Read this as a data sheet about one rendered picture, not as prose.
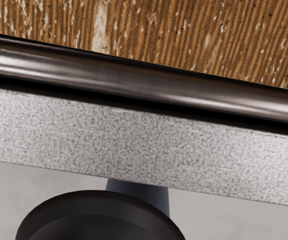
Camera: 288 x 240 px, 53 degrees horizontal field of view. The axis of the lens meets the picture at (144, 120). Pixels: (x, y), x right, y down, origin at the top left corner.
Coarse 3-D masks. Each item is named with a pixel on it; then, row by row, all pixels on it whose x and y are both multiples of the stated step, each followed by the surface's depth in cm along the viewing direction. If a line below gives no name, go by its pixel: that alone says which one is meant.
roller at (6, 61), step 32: (0, 64) 26; (32, 64) 26; (64, 64) 26; (96, 64) 26; (128, 64) 26; (128, 96) 28; (160, 96) 27; (192, 96) 27; (224, 96) 27; (256, 96) 27
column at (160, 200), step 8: (112, 184) 71; (120, 184) 69; (128, 184) 68; (136, 184) 67; (144, 184) 68; (120, 192) 65; (128, 192) 65; (136, 192) 65; (144, 192) 65; (152, 192) 66; (160, 192) 69; (144, 200) 62; (152, 200) 64; (160, 200) 66; (168, 200) 72; (160, 208) 63; (168, 208) 68; (168, 216) 65
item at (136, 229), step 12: (72, 216) 6; (84, 216) 6; (96, 216) 6; (108, 216) 6; (48, 228) 6; (60, 228) 6; (72, 228) 6; (84, 228) 6; (96, 228) 6; (108, 228) 6; (120, 228) 6; (132, 228) 6
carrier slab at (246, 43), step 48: (0, 0) 23; (48, 0) 23; (96, 0) 22; (144, 0) 22; (192, 0) 22; (240, 0) 22; (96, 48) 24; (144, 48) 24; (192, 48) 24; (240, 48) 23
